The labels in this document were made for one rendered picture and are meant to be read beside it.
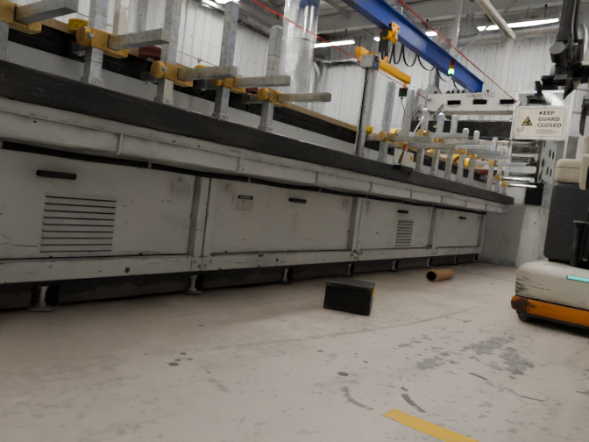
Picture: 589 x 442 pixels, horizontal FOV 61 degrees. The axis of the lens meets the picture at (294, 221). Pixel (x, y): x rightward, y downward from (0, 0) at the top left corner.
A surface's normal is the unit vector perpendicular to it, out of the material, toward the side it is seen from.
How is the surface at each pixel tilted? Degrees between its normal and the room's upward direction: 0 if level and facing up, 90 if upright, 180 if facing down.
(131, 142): 90
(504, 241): 90
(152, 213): 90
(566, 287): 90
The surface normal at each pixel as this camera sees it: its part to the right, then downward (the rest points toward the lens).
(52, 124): 0.79, 0.13
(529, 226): -0.61, -0.03
